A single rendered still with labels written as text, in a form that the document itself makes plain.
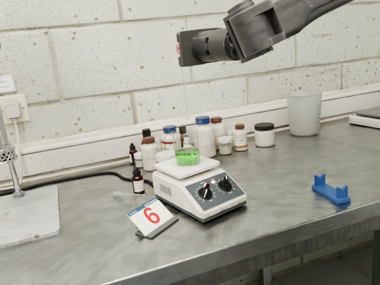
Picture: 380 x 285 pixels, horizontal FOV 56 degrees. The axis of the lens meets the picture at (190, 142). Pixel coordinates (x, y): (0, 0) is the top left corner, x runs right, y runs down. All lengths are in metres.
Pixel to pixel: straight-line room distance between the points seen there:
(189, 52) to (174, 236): 0.36
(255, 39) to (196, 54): 0.16
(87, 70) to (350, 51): 1.07
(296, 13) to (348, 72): 1.11
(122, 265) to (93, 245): 0.10
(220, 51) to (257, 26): 0.09
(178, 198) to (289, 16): 0.44
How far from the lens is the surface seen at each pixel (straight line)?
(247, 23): 0.58
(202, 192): 0.78
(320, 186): 0.90
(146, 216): 0.77
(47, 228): 0.85
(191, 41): 0.71
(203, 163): 0.84
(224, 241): 0.70
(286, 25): 0.59
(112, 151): 1.21
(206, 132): 1.14
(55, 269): 0.72
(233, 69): 1.37
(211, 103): 1.34
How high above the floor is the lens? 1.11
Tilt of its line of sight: 15 degrees down
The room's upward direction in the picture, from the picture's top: 6 degrees counter-clockwise
